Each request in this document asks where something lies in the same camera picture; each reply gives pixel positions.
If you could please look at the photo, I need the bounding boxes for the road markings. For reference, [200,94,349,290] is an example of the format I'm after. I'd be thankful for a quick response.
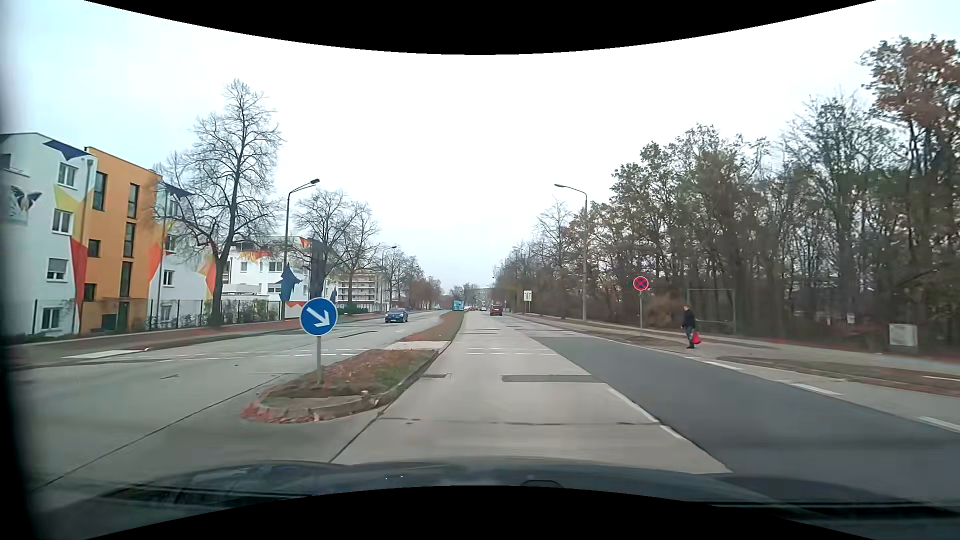
[63,324,960,442]

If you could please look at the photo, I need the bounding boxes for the large bare tree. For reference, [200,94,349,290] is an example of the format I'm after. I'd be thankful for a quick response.
[153,78,286,327]

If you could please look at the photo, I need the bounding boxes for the grey pavement with verge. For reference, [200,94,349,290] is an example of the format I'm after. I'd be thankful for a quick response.
[510,312,960,399]

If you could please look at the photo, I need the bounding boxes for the curved grey lamp post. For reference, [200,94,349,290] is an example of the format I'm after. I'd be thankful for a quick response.
[280,177,321,322]
[553,183,591,324]

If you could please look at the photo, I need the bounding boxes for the car's own bonnet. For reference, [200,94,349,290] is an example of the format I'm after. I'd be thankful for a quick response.
[97,457,960,519]

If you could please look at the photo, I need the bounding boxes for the white building with colourful mural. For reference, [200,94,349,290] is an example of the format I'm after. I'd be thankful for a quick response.
[150,183,331,325]

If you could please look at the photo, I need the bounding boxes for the reddish pavement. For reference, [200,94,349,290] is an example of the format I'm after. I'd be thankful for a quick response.
[3,312,387,369]

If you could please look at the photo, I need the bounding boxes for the wood of autumn trees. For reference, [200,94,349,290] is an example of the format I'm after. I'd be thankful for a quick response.
[491,33,960,339]

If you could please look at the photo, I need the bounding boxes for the grey concrete and asphalt road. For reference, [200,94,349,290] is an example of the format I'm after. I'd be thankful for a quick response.
[15,309,960,504]

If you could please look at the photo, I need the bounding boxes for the leaf-covered kerbed traffic island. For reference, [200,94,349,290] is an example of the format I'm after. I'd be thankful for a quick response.
[241,348,441,425]

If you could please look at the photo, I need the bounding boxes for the pale multi-storey building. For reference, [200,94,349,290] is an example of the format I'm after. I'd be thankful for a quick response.
[333,270,385,312]

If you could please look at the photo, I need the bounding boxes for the leaf-covered grass median strip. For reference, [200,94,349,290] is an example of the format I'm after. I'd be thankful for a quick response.
[401,310,466,344]

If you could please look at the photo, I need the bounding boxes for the blue round arrow road sign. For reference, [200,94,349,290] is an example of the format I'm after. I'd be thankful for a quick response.
[300,297,339,386]

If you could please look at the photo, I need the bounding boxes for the row of bare trees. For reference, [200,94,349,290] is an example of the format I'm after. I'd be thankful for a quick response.
[292,187,445,311]

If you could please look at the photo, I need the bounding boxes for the white and orange painted building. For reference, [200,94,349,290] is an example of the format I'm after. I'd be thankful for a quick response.
[0,132,175,339]

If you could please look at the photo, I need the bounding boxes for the round red no-stopping road sign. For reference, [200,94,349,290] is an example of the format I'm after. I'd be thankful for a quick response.
[632,275,651,331]

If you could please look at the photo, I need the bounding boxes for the dark metal fence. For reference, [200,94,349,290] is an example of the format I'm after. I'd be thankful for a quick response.
[30,297,283,335]

